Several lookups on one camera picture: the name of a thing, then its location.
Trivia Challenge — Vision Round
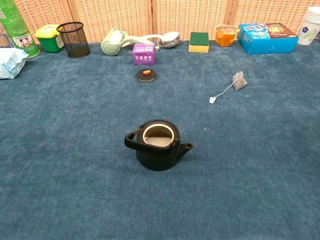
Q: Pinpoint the pyramid tea bag with string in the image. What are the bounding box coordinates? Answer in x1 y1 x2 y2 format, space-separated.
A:
208 71 248 104

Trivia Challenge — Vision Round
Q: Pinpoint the black teapot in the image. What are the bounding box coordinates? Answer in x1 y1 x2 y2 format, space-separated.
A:
124 118 195 172

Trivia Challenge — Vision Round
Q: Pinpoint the black teapot lid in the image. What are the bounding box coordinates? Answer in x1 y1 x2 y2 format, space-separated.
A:
136 68 157 84

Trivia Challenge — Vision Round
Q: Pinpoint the small purple box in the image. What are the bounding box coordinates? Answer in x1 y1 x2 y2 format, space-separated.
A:
132 43 157 66

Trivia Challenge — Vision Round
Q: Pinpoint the white round dish brush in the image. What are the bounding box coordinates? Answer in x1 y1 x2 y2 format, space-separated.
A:
139 31 181 48

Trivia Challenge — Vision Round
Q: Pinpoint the blue table cloth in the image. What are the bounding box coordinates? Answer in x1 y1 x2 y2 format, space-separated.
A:
0 39 320 240

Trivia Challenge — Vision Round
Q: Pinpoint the yellow green sponge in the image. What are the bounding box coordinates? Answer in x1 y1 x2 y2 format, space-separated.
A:
188 31 210 54

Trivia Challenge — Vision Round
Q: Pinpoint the orange jelly cup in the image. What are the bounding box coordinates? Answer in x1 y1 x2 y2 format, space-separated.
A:
215 24 240 48

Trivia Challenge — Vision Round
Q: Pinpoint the black mesh pen holder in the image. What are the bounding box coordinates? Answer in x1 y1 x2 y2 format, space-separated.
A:
56 21 91 59

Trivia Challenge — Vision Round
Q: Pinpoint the wicker folding screen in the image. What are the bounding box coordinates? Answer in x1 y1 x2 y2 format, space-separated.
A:
0 0 320 45

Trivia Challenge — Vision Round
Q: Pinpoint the blue cookie box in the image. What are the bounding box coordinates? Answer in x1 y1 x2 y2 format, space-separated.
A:
236 22 300 55

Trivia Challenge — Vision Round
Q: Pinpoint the green container yellow lid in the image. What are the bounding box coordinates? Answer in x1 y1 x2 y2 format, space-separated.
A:
34 24 65 54

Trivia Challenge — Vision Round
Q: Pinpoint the wet wipes pack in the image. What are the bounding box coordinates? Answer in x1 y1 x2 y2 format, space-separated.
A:
0 47 30 80

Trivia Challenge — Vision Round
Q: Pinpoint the green cylindrical can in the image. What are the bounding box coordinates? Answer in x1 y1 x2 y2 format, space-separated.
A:
0 0 41 59

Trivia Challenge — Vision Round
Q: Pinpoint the stack of paper cups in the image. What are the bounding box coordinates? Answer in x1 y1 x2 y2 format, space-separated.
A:
296 6 320 46

